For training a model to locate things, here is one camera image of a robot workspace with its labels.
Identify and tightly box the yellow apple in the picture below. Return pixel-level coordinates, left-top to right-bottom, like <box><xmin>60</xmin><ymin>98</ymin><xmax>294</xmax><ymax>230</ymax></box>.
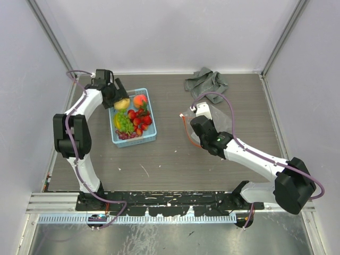
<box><xmin>114</xmin><ymin>101</ymin><xmax>130</xmax><ymax>111</ymax></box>

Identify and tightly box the orange peach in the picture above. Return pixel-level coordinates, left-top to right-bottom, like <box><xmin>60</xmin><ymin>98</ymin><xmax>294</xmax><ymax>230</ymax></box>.
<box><xmin>133</xmin><ymin>94</ymin><xmax>148</xmax><ymax>109</ymax></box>

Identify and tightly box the clear zip top bag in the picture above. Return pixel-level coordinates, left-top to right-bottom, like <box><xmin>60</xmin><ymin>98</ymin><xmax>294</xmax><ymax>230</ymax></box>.
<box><xmin>180</xmin><ymin>102</ymin><xmax>232</xmax><ymax>147</ymax></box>

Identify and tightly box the blue plastic basket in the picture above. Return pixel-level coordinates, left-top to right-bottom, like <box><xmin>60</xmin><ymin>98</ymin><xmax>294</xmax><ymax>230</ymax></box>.
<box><xmin>109</xmin><ymin>88</ymin><xmax>157</xmax><ymax>148</ymax></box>

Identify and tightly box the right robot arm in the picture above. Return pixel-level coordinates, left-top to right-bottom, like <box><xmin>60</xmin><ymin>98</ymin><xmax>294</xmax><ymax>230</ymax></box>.
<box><xmin>190</xmin><ymin>116</ymin><xmax>316</xmax><ymax>215</ymax></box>

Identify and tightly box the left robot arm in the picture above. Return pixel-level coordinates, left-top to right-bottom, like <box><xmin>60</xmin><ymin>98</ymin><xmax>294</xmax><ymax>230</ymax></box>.
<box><xmin>53</xmin><ymin>78</ymin><xmax>129</xmax><ymax>210</ymax></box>

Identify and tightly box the red strawberry cluster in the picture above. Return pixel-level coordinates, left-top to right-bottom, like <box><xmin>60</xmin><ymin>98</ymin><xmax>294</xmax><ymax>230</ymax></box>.
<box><xmin>127</xmin><ymin>101</ymin><xmax>152</xmax><ymax>137</ymax></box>

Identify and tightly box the green grape bunch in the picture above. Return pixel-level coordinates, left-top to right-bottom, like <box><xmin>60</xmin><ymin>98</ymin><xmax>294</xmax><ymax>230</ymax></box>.
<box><xmin>117</xmin><ymin>111</ymin><xmax>134</xmax><ymax>133</ymax></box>

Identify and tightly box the yellow banana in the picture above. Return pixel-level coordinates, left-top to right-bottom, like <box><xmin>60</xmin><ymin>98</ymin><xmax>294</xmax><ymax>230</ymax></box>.
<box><xmin>113</xmin><ymin>114</ymin><xmax>121</xmax><ymax>130</ymax></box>

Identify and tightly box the purple grape bunch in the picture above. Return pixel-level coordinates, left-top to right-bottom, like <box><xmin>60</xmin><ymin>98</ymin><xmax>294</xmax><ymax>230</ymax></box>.
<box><xmin>115</xmin><ymin>130</ymin><xmax>139</xmax><ymax>140</ymax></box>

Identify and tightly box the grey crumpled cloth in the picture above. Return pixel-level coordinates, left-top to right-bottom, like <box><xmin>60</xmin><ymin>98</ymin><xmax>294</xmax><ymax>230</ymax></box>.
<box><xmin>184</xmin><ymin>67</ymin><xmax>228</xmax><ymax>99</ymax></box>

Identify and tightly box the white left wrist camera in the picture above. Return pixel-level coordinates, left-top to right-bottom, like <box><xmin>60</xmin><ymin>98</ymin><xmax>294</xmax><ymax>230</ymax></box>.
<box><xmin>91</xmin><ymin>69</ymin><xmax>114</xmax><ymax>87</ymax></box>

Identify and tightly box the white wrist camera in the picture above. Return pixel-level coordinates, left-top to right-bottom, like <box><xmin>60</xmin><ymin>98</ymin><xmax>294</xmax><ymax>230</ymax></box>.
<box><xmin>190</xmin><ymin>102</ymin><xmax>213</xmax><ymax>120</ymax></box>
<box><xmin>91</xmin><ymin>69</ymin><xmax>114</xmax><ymax>87</ymax></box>

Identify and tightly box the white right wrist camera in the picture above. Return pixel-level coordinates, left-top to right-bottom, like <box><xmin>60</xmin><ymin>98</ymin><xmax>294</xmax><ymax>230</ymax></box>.
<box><xmin>190</xmin><ymin>102</ymin><xmax>213</xmax><ymax>120</ymax></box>

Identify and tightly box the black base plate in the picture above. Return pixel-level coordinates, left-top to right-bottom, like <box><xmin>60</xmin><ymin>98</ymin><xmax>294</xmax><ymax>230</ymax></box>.
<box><xmin>75</xmin><ymin>190</ymin><xmax>265</xmax><ymax>217</ymax></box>

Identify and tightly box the aluminium frame rail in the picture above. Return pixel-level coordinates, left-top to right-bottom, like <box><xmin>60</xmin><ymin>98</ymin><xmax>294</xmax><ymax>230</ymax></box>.
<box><xmin>26</xmin><ymin>192</ymin><xmax>79</xmax><ymax>214</ymax></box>

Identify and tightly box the blue slotted cable duct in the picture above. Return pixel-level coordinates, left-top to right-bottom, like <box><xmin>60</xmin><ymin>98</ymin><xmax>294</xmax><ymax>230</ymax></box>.
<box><xmin>37</xmin><ymin>213</ymin><xmax>237</xmax><ymax>224</ymax></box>

